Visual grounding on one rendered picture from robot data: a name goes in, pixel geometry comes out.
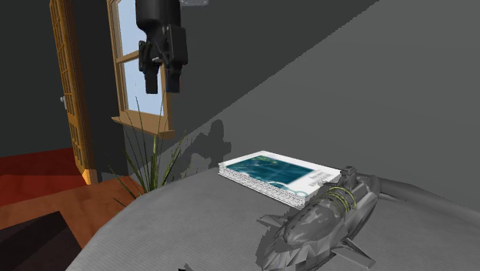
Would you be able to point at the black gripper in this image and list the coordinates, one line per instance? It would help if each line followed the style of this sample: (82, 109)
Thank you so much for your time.
(155, 17)

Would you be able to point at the wooden framed window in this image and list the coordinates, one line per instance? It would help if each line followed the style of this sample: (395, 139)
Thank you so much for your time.
(131, 82)

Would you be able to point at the wooden panelled door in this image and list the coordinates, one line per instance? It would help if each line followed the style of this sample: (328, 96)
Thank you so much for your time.
(73, 94)

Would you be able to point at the green grass plant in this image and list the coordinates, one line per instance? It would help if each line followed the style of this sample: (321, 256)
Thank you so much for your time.
(153, 169)

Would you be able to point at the book with teal cover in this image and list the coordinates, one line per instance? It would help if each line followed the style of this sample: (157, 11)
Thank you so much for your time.
(270, 170)

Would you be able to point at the grey bed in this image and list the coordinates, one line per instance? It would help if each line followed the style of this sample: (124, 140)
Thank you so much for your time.
(195, 221)

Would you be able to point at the grey finned toy craft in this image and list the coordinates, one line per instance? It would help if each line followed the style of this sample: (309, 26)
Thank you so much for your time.
(318, 225)

